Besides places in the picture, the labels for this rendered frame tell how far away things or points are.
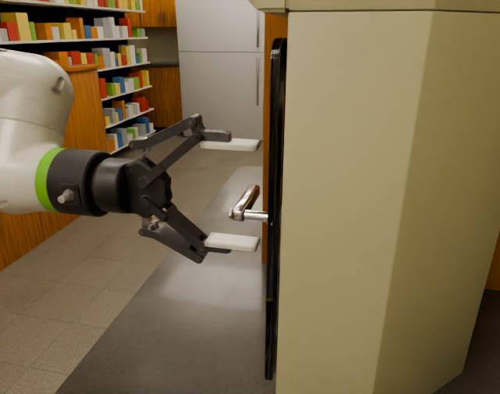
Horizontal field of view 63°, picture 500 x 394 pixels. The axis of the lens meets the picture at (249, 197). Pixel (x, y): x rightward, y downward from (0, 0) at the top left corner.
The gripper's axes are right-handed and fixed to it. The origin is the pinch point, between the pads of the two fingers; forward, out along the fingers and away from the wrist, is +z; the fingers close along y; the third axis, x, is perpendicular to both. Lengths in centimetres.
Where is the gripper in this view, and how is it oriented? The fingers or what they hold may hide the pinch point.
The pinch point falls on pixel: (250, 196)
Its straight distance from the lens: 51.6
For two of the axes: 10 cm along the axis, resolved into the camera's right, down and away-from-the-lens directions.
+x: 2.2, -3.7, 9.0
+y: 0.0, -9.3, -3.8
